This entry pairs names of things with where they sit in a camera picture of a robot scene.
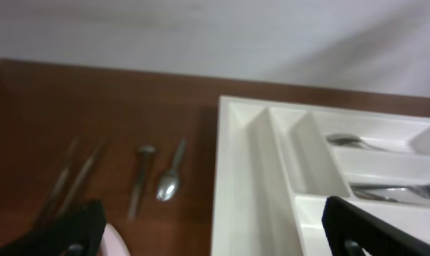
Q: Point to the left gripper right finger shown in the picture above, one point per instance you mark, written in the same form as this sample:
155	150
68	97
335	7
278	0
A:
352	231

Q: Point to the metal fork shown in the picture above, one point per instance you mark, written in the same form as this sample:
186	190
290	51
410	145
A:
373	197
420	190

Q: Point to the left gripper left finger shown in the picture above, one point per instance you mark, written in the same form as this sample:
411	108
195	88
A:
83	226

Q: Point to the small teaspoon bowl up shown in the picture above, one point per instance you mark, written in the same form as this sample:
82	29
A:
145	154

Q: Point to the pink plastic knife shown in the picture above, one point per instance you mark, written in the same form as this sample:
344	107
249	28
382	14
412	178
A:
112	243

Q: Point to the white plastic cutlery tray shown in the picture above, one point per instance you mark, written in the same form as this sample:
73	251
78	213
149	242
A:
275	169

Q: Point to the large metal spoon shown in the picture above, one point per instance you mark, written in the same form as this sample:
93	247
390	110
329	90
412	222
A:
352	141

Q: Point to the small teaspoon bowl down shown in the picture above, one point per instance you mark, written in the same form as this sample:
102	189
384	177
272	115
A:
169	181

